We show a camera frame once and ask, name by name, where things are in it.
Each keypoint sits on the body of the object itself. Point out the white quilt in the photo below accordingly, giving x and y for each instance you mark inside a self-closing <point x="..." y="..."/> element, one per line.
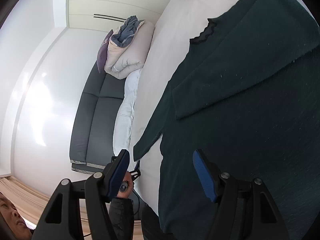
<point x="125" y="120"/>

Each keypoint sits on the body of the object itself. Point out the person's dark clothing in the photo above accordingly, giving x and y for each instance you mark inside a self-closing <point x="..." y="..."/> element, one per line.
<point x="152" y="222"/>

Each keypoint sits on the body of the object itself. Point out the bed with white sheet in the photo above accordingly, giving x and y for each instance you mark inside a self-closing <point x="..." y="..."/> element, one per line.
<point x="175" y="42"/>

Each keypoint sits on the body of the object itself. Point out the dark grey sofa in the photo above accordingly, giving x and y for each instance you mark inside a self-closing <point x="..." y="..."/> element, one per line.
<point x="100" y="120"/>

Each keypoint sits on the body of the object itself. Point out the grey-blue cloth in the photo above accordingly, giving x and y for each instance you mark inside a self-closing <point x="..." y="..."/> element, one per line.
<point x="125" y="33"/>

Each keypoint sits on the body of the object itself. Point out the person's left hand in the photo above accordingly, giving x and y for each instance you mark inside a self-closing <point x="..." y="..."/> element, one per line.
<point x="128" y="181"/>

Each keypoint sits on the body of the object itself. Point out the cream wardrobe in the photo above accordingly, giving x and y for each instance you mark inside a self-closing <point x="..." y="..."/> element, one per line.
<point x="100" y="0"/>

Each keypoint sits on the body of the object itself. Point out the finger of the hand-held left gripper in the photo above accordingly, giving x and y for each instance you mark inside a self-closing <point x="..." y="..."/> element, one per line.
<point x="137" y="171"/>

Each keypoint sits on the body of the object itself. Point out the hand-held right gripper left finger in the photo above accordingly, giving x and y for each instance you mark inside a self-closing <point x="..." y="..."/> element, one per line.
<point x="120" y="172"/>

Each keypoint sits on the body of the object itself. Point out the person's face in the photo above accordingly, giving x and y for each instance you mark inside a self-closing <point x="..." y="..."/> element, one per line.
<point x="12" y="217"/>

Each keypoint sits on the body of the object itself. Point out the dark green sweater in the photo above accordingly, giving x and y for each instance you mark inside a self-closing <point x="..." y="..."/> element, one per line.
<point x="237" y="105"/>

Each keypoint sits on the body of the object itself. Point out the folded beige comforter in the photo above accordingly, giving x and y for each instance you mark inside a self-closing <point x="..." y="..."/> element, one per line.
<point x="132" y="55"/>

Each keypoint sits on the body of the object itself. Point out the person's left forearm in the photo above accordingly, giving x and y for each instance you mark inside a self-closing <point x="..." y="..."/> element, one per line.
<point x="121" y="217"/>

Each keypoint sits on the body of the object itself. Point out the purple pillow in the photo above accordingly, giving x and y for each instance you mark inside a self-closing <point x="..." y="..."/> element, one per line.
<point x="102" y="55"/>

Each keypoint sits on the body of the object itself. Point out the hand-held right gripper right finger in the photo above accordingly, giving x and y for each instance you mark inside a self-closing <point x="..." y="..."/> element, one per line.
<point x="202" y="175"/>

